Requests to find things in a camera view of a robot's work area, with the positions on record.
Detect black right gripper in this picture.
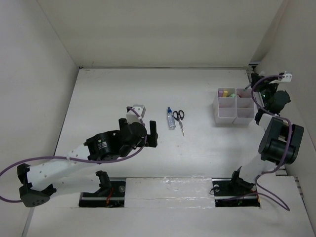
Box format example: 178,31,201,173
251,72,280,109

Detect blue spray bottle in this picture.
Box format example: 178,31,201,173
167,107,176,130

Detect black handled scissors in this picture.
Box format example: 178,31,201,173
173,110,185,136

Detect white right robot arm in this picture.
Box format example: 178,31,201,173
158,74,304,196

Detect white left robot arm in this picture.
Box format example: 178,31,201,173
17,118,158,207

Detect white compartment organizer box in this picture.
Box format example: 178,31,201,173
213,88,255,125

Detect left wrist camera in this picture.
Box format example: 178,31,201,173
126,104,146,124

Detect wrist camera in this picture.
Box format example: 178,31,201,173
126,104,146,124
279,71,293,83

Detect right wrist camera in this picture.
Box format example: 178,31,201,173
279,71,293,83

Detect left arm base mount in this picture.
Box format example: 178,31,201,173
79,171,126,208

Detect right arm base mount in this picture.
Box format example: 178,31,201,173
209,167,261,207

